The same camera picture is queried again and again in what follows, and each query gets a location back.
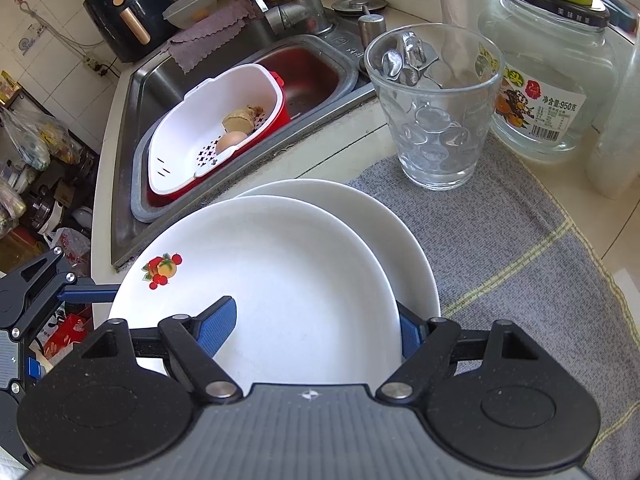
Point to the white colander basket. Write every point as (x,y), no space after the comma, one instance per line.
(190,125)

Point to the grey sink tub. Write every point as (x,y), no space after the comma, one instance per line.
(310,80)

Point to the clear drinking glass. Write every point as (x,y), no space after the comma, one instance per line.
(435,160)

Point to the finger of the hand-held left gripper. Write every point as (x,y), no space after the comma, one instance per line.
(45,280)

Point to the white red plastic bag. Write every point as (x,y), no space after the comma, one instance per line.
(67,245)

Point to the ginger piece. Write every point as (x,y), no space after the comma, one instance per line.
(240,119)

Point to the white and red strainer basket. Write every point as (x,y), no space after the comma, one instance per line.
(282,110)

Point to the dark blue air fryer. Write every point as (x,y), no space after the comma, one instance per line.
(120,15)

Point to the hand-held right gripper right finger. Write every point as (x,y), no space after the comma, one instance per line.
(411,332)

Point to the clear plastic food container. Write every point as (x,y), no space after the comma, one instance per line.
(190,7)

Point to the metal drain cover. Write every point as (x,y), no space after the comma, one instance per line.
(359,4)

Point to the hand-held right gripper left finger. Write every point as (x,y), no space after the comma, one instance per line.
(217,325)

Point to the red packet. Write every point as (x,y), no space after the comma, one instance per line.
(65,335)

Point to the white fruit print plate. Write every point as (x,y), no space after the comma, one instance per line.
(280,270)
(380,230)

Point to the clear plastic bag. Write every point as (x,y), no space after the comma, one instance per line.
(30,140)

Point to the brown egg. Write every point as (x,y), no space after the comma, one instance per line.
(231,142)

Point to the purple dish cloth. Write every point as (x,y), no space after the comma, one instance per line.
(210,35)

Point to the glass jar with green lid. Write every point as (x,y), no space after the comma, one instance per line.
(550,75)

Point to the metal soap dispenser knob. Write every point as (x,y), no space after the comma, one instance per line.
(372,30)

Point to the stainless steel sink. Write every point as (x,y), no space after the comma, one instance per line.
(150,85)

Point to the grey blue checked towel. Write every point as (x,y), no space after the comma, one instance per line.
(500,260)

